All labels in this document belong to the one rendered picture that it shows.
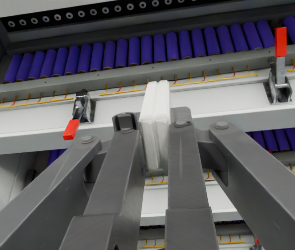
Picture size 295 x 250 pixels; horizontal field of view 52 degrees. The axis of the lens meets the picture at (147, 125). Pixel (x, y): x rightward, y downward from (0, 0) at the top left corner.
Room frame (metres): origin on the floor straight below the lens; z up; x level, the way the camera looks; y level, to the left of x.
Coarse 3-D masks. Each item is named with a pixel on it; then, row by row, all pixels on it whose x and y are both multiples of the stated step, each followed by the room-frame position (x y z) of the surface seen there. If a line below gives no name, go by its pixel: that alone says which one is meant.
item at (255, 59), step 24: (264, 48) 0.39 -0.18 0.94; (288, 48) 0.38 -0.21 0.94; (96, 72) 0.42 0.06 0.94; (120, 72) 0.41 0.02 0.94; (144, 72) 0.40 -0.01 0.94; (168, 72) 0.40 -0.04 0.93; (192, 72) 0.39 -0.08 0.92; (216, 72) 0.39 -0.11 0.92; (0, 96) 0.43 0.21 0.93; (24, 96) 0.43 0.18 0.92
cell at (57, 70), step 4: (60, 48) 0.50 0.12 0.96; (64, 48) 0.50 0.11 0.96; (60, 52) 0.49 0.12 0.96; (64, 52) 0.49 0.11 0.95; (68, 52) 0.50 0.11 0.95; (60, 56) 0.48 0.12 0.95; (64, 56) 0.49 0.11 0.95; (56, 60) 0.48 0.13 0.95; (60, 60) 0.47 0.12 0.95; (64, 60) 0.48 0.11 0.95; (56, 64) 0.46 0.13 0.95; (60, 64) 0.46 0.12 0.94; (64, 64) 0.47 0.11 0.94; (56, 68) 0.45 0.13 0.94; (60, 68) 0.46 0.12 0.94; (64, 68) 0.46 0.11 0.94; (56, 72) 0.45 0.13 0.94; (60, 72) 0.45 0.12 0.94; (52, 76) 0.45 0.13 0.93
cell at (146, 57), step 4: (144, 36) 0.48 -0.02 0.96; (148, 36) 0.48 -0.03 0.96; (144, 40) 0.47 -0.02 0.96; (148, 40) 0.47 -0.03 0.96; (144, 44) 0.46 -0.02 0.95; (148, 44) 0.46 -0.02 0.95; (144, 48) 0.46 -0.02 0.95; (148, 48) 0.45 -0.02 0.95; (144, 52) 0.45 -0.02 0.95; (148, 52) 0.45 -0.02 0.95; (152, 52) 0.45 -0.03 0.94; (144, 56) 0.44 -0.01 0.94; (148, 56) 0.44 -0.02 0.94; (152, 56) 0.44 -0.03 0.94; (144, 60) 0.43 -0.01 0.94; (148, 60) 0.43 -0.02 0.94; (152, 60) 0.44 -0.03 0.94
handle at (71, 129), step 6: (78, 102) 0.36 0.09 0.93; (78, 108) 0.36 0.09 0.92; (84, 108) 0.36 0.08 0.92; (78, 114) 0.34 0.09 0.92; (72, 120) 0.33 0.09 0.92; (78, 120) 0.33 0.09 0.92; (66, 126) 0.31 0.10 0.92; (72, 126) 0.31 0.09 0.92; (78, 126) 0.32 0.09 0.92; (66, 132) 0.30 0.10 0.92; (72, 132) 0.30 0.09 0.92; (66, 138) 0.30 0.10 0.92; (72, 138) 0.29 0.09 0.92
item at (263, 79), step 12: (192, 84) 0.38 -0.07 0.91; (204, 84) 0.37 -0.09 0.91; (216, 84) 0.37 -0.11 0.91; (228, 84) 0.37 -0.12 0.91; (240, 84) 0.36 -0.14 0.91; (96, 96) 0.40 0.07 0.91; (108, 96) 0.39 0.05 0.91; (120, 96) 0.39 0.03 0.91; (132, 96) 0.39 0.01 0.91; (0, 108) 0.41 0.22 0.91; (12, 108) 0.41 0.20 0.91; (24, 108) 0.41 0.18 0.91
